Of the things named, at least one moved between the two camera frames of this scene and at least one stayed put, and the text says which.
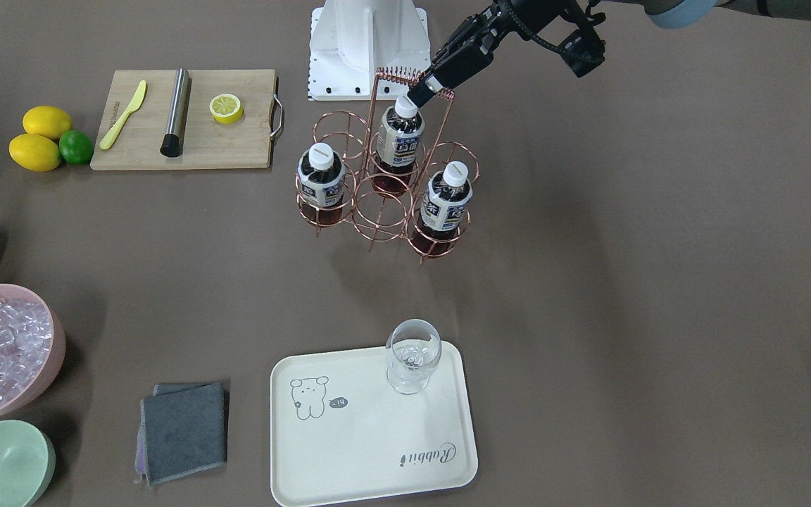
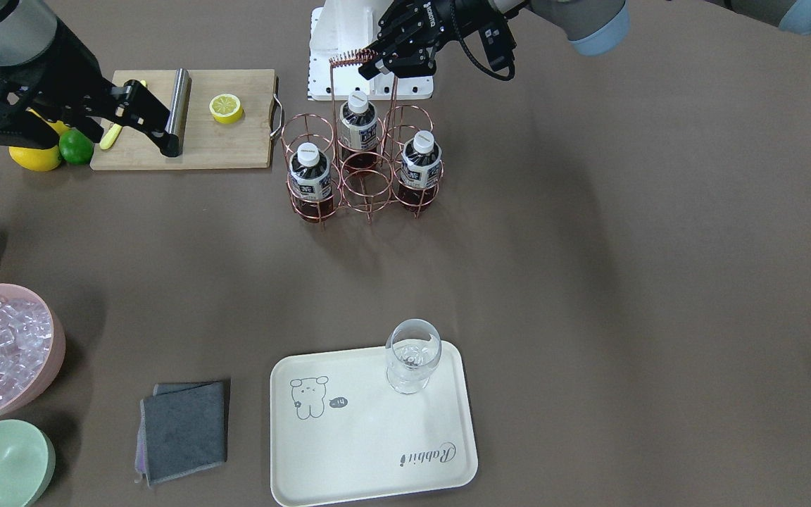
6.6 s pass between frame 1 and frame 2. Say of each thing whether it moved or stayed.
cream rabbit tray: stayed
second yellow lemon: stayed
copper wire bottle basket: moved
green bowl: stayed
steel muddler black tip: stayed
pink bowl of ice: stayed
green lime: stayed
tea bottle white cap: moved
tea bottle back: moved
